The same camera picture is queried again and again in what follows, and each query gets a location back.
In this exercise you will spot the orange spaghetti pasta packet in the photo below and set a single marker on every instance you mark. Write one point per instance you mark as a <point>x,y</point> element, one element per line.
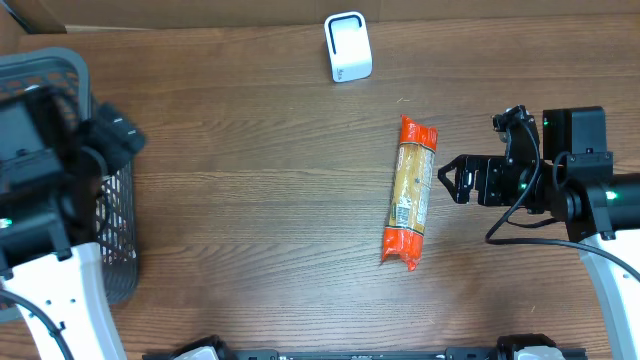
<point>405,228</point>

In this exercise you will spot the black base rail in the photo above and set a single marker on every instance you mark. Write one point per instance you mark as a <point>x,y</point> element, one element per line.
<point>512,347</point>

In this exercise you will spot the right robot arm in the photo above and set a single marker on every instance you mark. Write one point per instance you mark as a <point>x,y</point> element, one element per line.
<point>561,165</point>

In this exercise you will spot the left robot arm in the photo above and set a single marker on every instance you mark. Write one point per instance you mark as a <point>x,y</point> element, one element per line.
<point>54,211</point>

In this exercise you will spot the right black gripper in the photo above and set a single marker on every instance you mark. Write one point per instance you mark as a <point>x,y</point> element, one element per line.
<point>490,169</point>

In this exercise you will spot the grey plastic shopping basket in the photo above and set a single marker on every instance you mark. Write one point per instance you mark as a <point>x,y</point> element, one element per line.
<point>67,70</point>

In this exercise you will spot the white barcode scanner stand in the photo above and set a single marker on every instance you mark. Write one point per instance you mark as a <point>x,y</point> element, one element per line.
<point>348,45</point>

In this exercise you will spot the cardboard panel backdrop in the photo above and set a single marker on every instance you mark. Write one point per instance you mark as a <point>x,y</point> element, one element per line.
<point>596,38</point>

